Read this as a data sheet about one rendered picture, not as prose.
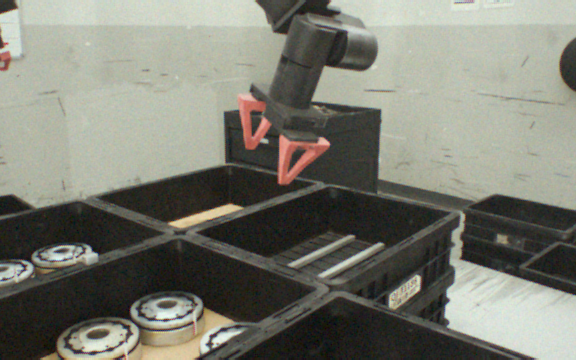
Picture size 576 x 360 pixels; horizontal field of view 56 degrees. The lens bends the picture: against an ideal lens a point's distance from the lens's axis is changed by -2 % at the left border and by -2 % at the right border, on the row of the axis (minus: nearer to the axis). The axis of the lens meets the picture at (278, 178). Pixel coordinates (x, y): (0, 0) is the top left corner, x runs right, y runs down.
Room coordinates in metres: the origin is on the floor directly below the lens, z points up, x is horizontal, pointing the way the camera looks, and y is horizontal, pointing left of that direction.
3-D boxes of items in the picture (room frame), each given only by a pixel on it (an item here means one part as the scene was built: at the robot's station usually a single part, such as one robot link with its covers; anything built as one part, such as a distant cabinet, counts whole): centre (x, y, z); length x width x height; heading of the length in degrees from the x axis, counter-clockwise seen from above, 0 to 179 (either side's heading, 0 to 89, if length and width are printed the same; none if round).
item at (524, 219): (1.96, -0.95, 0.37); 0.40 x 0.30 x 0.45; 43
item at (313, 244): (0.87, -0.09, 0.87); 0.40 x 0.30 x 0.11; 139
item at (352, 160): (2.55, -0.12, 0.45); 0.60 x 0.45 x 0.90; 133
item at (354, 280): (0.87, -0.09, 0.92); 0.40 x 0.30 x 0.02; 139
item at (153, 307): (0.70, 0.16, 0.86); 0.05 x 0.05 x 0.01
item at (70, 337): (0.62, 0.23, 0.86); 0.10 x 0.10 x 0.01
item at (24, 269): (0.81, 0.46, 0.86); 0.10 x 0.10 x 0.01
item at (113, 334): (0.62, 0.23, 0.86); 0.05 x 0.05 x 0.01
